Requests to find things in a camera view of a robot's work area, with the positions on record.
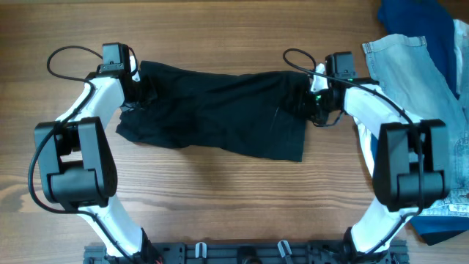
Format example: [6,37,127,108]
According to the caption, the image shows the light blue denim jeans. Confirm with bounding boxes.
[362,34,468,217]

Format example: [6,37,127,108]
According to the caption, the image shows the white rail clip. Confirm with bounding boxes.
[194,242,207,259]
[277,240,293,264]

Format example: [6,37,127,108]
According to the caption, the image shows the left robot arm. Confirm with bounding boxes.
[27,43,163,263]

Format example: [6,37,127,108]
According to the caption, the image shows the black shorts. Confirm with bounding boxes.
[117,61,309,162]

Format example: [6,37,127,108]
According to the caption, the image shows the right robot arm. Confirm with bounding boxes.
[299,52,451,263]

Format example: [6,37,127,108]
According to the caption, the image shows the left white rail clip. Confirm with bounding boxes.
[194,242,207,259]

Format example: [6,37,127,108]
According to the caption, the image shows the blue garment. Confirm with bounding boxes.
[377,0,459,98]

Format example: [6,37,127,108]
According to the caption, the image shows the right white rail clip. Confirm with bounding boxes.
[277,240,293,264]

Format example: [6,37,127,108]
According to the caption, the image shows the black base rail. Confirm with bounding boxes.
[83,240,410,264]

